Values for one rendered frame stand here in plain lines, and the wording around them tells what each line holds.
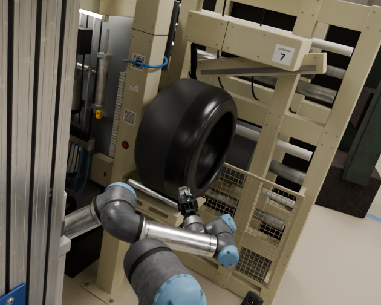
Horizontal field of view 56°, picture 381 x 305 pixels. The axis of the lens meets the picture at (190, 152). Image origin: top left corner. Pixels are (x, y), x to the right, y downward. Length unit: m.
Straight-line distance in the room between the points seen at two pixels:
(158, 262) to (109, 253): 1.61
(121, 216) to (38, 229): 0.46
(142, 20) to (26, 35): 1.25
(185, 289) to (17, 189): 0.36
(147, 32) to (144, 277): 1.27
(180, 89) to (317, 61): 0.69
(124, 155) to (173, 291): 1.34
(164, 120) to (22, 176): 0.99
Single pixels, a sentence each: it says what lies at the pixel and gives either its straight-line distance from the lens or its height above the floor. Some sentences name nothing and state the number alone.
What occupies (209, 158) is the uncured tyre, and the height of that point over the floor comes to 1.03.
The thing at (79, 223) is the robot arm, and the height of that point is 1.06.
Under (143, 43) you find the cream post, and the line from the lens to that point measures 1.81.
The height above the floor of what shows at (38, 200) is 1.47.
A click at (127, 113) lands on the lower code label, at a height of 1.24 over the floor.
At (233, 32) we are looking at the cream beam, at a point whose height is 1.74.
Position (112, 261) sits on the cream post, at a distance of 2.40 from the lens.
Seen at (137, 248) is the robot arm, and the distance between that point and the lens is 0.82.
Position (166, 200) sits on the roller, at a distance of 1.84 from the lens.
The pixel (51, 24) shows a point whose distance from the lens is 0.63.
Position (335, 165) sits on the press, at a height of 0.51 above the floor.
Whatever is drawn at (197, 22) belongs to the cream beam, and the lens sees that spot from 1.96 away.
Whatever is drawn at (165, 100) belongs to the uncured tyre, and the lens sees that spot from 1.64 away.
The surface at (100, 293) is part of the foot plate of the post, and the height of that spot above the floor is 0.01.
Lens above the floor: 1.88
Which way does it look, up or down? 24 degrees down
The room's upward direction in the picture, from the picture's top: 13 degrees clockwise
